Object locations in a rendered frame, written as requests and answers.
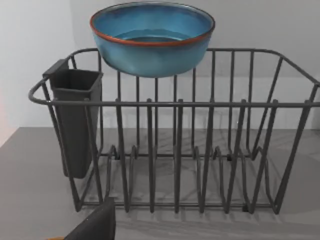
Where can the blue bowl with orange rim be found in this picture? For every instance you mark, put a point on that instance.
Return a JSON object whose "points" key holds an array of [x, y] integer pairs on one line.
{"points": [[152, 47]]}

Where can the dark grey cutlery holder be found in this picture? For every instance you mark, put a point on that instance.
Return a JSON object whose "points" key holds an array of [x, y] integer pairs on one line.
{"points": [[75, 117]]}

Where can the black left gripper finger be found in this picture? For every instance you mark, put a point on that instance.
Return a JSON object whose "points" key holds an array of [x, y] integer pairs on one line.
{"points": [[100, 222]]}

